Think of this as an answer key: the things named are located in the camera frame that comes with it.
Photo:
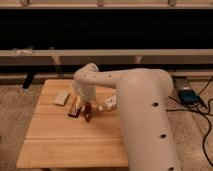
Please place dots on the blue box on floor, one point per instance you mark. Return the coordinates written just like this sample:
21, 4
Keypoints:
188, 97

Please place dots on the white window sill rail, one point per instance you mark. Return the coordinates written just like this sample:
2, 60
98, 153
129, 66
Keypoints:
107, 57

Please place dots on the wooden table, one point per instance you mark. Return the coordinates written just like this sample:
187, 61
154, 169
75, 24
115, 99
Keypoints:
55, 140

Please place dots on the brown chocolate bar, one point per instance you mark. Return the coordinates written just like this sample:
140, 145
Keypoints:
73, 111

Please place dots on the beige sponge block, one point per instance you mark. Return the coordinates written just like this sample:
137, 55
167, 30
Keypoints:
61, 98

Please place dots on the white plastic bottle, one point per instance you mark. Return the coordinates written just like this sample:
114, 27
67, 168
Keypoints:
109, 104

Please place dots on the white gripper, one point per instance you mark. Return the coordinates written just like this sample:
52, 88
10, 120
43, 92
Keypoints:
86, 95

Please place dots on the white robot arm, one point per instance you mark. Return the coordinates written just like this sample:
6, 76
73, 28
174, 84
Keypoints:
140, 97

